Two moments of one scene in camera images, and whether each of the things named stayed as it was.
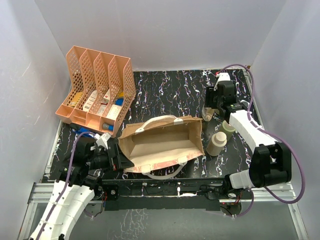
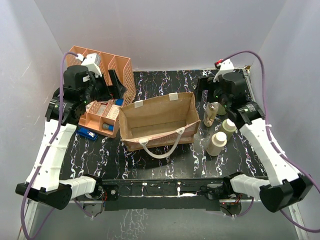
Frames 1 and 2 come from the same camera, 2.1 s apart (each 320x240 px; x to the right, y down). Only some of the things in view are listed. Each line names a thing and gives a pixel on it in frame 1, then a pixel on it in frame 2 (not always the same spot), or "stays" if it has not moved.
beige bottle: (228, 130) stays
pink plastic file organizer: (100, 88) stays
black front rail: (163, 194) stays
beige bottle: (218, 141) stays
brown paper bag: (160, 147) -> (158, 126)
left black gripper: (112, 163) -> (116, 90)
